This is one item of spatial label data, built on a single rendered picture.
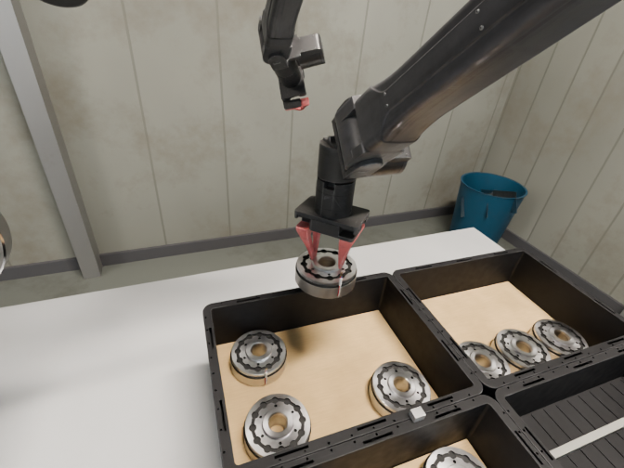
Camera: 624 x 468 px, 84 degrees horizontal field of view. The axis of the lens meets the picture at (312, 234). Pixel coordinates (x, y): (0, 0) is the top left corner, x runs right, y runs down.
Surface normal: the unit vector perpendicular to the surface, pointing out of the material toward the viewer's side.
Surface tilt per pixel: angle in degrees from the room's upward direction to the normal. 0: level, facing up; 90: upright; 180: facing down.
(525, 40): 138
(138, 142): 90
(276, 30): 131
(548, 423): 0
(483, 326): 0
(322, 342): 0
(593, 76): 90
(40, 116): 90
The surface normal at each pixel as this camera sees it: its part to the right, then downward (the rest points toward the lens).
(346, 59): 0.37, 0.53
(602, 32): -0.93, 0.14
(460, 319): 0.08, -0.83
